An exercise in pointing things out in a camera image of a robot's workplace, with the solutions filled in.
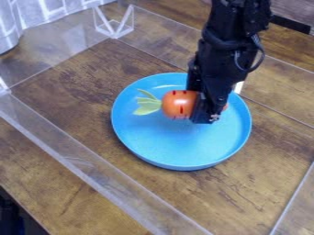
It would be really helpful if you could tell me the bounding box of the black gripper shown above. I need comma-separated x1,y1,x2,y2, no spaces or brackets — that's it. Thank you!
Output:
187,29,263,124

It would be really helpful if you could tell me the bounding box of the orange toy carrot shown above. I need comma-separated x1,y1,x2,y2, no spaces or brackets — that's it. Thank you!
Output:
132,89,200,119

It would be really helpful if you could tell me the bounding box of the blue round tray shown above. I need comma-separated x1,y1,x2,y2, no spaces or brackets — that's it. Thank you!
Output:
112,73,251,171

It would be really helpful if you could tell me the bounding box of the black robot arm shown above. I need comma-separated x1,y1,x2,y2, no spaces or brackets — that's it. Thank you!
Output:
187,0,272,124

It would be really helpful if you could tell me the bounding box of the clear acrylic barrier strip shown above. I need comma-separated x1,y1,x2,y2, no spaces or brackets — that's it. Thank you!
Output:
0,90,212,235

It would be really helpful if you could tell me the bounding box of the white patterned curtain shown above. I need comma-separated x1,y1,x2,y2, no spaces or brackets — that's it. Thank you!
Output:
0,0,115,55

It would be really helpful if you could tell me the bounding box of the black cable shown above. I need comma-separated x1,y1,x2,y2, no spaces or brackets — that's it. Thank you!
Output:
232,33,267,73

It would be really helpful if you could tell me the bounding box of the clear acrylic corner bracket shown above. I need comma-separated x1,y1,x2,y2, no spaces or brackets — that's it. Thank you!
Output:
92,6,133,39

